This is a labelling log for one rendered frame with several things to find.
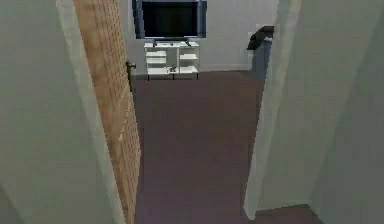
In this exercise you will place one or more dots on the black television set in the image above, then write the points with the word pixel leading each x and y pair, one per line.
pixel 170 19

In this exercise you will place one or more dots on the white shelf unit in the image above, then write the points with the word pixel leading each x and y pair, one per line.
pixel 171 60

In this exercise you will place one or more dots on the wooden room door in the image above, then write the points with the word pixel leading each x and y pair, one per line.
pixel 110 83

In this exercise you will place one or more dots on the blue grey cabinet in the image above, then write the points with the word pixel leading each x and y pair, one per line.
pixel 261 56

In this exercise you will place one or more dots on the small dark object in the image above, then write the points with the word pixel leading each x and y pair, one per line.
pixel 172 69

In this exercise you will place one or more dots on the black angular object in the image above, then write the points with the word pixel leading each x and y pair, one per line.
pixel 260 36

